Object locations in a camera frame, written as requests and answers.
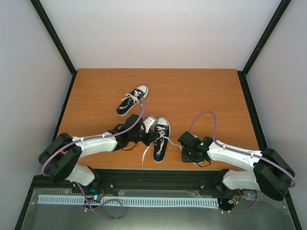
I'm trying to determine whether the white lace of sneaker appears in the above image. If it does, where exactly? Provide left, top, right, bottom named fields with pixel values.
left=141, top=124, right=183, bottom=168
left=120, top=90, right=144, bottom=108

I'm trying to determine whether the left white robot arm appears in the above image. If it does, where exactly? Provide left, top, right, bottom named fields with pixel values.
left=38, top=115, right=160, bottom=193

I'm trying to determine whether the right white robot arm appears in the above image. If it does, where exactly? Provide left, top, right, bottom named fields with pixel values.
left=178, top=131, right=295, bottom=201

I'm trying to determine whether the green lit circuit board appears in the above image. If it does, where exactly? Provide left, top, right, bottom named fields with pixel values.
left=91, top=185, right=105, bottom=201

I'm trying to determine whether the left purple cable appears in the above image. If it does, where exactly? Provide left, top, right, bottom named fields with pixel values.
left=40, top=97, right=151, bottom=177

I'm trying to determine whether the purple cable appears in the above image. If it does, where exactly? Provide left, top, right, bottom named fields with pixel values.
left=189, top=110, right=297, bottom=214
left=40, top=97, right=151, bottom=177

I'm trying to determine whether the black aluminium frame rail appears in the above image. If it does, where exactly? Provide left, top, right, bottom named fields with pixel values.
left=31, top=167, right=288, bottom=199

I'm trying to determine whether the light blue slotted cable duct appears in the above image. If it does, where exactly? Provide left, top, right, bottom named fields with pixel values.
left=37, top=195, right=219, bottom=209

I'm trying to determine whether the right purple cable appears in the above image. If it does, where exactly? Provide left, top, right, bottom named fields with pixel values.
left=189, top=110, right=297, bottom=214

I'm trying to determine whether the left black frame post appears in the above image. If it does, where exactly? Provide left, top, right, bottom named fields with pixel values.
left=30, top=0, right=78, bottom=75

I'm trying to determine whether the black frame post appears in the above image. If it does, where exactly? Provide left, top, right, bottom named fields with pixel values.
left=241, top=0, right=292, bottom=75
left=30, top=0, right=78, bottom=75

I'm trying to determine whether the right black frame post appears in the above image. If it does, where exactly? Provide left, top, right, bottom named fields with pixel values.
left=241, top=0, right=292, bottom=75

